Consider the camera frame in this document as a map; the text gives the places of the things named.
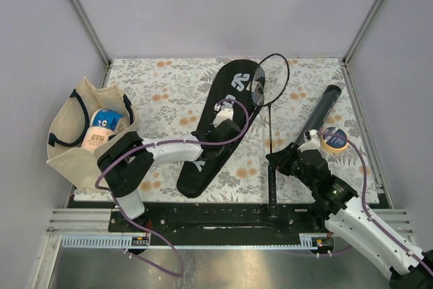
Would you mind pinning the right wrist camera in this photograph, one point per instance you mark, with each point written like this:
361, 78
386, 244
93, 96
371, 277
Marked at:
311, 141

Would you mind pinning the beige canvas tote bag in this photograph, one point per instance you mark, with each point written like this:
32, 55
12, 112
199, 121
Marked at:
68, 129

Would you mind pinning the badminton racket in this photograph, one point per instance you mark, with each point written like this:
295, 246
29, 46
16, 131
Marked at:
268, 84

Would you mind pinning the black shuttlecock tube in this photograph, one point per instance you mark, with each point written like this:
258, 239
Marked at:
321, 111

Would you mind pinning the floral table mat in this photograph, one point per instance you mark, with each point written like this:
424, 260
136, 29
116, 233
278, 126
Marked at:
169, 96

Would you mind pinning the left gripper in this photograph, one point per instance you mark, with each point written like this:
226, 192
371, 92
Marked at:
226, 148

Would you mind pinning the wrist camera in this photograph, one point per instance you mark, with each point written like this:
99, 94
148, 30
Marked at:
222, 113
311, 141

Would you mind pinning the pink labelled jar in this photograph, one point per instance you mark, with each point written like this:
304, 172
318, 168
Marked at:
95, 137

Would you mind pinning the black racket cover bag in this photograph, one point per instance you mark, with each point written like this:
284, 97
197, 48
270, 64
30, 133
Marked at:
230, 87

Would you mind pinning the blue white can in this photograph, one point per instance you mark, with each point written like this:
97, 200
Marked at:
106, 118

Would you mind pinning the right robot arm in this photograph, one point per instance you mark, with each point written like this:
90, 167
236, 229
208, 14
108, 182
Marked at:
402, 263

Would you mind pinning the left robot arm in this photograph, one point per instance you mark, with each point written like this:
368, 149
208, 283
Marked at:
124, 166

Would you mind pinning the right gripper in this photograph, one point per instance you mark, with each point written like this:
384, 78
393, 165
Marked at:
280, 160

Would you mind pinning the right aluminium frame post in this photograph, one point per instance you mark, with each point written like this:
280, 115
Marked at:
371, 14

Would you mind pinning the left aluminium frame post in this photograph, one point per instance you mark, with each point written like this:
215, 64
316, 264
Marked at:
91, 32

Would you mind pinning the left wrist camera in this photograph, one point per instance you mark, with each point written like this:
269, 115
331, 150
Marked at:
222, 113

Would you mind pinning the masking tape roll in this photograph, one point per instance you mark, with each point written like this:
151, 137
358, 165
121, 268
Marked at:
333, 140

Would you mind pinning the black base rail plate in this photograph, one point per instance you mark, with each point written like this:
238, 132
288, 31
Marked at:
224, 224

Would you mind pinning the aluminium frame post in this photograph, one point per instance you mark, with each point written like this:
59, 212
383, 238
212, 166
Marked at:
91, 32
371, 14

